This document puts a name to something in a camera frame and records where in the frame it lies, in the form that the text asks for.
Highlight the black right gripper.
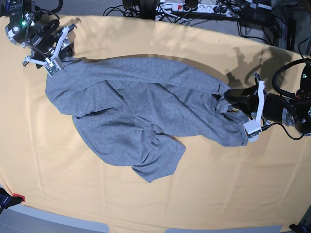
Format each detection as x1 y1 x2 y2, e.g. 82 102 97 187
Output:
30 21 63 58

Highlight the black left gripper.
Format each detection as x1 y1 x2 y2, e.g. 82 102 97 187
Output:
224 87 295 125

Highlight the grey t-shirt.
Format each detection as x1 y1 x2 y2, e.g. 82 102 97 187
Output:
45 58 248 182

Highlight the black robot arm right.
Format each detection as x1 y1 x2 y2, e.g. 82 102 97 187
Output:
0 0 75 66

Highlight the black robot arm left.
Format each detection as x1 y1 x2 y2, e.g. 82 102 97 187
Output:
224 58 311 142

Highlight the black power adapter box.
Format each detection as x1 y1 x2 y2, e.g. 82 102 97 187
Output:
240 7 274 27

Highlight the white power strip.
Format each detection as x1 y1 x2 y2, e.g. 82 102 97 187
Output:
156 0 242 18

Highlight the yellow tablecloth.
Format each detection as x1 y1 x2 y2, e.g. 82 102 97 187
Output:
0 16 311 233

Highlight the black clamp right corner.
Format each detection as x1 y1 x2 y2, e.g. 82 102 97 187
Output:
289 219 311 233

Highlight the red and black clamp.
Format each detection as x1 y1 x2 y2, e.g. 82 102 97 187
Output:
0 187 25 214

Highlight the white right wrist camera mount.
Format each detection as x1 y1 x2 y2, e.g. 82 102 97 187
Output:
22 24 76 77

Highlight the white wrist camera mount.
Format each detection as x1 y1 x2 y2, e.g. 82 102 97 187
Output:
22 24 76 77
243 73 266 142

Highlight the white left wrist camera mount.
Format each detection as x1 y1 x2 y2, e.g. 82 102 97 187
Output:
243 73 266 142

